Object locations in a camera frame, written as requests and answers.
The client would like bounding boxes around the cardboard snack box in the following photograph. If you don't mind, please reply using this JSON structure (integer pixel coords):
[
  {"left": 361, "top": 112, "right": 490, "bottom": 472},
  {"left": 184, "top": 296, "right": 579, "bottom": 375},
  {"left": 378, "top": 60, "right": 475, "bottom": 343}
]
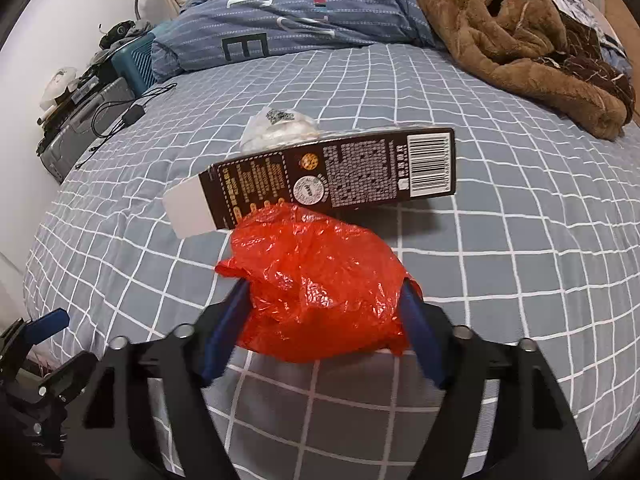
[{"left": 162, "top": 127, "right": 457, "bottom": 239}]

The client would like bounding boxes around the grey grid bed sheet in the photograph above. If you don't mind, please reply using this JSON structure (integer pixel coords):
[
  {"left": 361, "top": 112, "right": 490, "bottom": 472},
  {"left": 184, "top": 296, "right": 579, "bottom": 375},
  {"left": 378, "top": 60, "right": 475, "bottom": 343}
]
[{"left": 22, "top": 42, "right": 640, "bottom": 480}]

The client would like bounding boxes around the teal box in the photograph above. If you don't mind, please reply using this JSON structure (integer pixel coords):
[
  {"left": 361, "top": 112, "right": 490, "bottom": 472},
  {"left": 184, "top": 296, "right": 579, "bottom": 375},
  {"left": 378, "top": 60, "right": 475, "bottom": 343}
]
[{"left": 111, "top": 35, "right": 161, "bottom": 98}]

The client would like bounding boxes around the blue striped quilt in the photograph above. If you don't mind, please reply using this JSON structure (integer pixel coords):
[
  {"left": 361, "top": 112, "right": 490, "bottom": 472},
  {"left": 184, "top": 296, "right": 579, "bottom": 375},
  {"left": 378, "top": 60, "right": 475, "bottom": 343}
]
[{"left": 150, "top": 0, "right": 441, "bottom": 83}]

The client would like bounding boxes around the red plastic bag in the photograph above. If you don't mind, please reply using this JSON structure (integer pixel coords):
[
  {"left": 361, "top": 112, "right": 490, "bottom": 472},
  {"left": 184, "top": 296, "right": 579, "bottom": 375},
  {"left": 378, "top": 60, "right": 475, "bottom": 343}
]
[{"left": 215, "top": 203, "right": 416, "bottom": 363}]

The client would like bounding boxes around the black charger with cable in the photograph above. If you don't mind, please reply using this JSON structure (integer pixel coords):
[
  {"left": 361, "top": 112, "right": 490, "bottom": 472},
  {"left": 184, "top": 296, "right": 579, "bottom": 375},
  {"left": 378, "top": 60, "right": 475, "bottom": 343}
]
[{"left": 75, "top": 82, "right": 178, "bottom": 171}]

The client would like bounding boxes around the clear plastic bag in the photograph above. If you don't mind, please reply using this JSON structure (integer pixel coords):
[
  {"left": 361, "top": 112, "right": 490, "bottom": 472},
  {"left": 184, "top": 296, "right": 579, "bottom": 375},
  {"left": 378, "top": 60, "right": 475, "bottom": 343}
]
[{"left": 239, "top": 108, "right": 321, "bottom": 153}]

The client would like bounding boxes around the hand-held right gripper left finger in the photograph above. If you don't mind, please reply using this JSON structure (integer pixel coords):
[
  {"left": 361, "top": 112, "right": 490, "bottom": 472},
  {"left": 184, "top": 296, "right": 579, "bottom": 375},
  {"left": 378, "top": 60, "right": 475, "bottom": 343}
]
[{"left": 65, "top": 280, "right": 251, "bottom": 480}]

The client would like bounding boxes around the black gadget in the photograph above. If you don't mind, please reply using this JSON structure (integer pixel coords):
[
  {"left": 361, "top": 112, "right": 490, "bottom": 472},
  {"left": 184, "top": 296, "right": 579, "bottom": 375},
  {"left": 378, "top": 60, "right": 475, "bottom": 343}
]
[{"left": 97, "top": 20, "right": 138, "bottom": 51}]

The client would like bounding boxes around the dark brown patterned garment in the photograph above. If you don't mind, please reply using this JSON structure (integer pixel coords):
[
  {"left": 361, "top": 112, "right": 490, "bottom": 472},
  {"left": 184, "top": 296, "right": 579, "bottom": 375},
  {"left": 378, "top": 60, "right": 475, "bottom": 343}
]
[{"left": 555, "top": 10, "right": 636, "bottom": 126}]

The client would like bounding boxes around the grey hard case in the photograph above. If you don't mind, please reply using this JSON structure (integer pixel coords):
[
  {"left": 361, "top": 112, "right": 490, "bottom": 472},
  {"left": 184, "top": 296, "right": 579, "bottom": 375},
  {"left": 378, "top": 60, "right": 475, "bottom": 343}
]
[{"left": 37, "top": 77, "right": 138, "bottom": 183}]

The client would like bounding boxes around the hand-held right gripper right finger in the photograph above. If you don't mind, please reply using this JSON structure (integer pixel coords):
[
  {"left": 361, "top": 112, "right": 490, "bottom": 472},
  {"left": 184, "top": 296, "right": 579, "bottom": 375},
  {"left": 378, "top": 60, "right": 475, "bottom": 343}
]
[{"left": 400, "top": 280, "right": 588, "bottom": 480}]

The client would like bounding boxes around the white round object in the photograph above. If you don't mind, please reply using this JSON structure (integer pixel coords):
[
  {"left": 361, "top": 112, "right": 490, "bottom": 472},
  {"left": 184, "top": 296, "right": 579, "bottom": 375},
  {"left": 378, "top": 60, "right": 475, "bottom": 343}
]
[{"left": 40, "top": 66, "right": 81, "bottom": 111}]

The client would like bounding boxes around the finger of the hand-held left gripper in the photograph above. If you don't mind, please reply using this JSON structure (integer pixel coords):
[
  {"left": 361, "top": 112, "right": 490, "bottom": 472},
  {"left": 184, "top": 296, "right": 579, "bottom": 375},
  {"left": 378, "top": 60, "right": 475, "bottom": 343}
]
[
  {"left": 0, "top": 310, "right": 71, "bottom": 361},
  {"left": 29, "top": 351, "right": 99, "bottom": 402}
]

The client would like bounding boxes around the brown fleece blanket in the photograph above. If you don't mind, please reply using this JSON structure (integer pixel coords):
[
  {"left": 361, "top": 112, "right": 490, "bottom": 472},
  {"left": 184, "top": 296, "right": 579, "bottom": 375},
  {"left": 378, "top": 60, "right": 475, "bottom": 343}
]
[{"left": 406, "top": 0, "right": 628, "bottom": 141}]

